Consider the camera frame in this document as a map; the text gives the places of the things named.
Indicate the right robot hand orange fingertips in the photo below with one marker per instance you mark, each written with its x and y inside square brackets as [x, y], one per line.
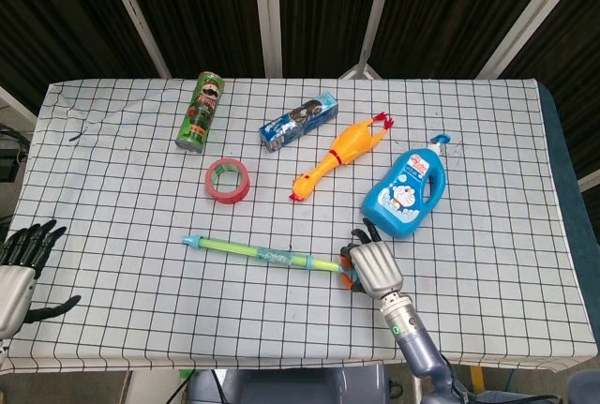
[375, 268]

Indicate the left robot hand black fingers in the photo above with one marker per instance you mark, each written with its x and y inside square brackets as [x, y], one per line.
[14, 296]

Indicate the green blue toy syringe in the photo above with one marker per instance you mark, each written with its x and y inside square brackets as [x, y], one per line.
[234, 248]

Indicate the blue detergent pump bottle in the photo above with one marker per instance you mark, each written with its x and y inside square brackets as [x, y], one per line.
[398, 198]

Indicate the yellow rubber chicken toy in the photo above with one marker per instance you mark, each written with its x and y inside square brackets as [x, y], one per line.
[347, 144]

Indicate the black electronic device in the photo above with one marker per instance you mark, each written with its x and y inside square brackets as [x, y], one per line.
[9, 160]

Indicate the red tape roll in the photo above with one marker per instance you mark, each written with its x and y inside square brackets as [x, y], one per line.
[234, 196]

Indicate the blue Oreo cookie box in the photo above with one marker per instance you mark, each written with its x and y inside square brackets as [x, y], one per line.
[300, 123]

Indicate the white checkered tablecloth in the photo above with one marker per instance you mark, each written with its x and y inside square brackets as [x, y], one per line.
[140, 179]

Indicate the blue table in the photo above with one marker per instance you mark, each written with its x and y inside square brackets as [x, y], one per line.
[569, 179]

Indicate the green Pringles can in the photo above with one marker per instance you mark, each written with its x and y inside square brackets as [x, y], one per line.
[199, 113]

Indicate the white metal frame post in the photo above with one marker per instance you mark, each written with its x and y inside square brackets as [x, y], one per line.
[136, 15]
[375, 15]
[529, 19]
[268, 15]

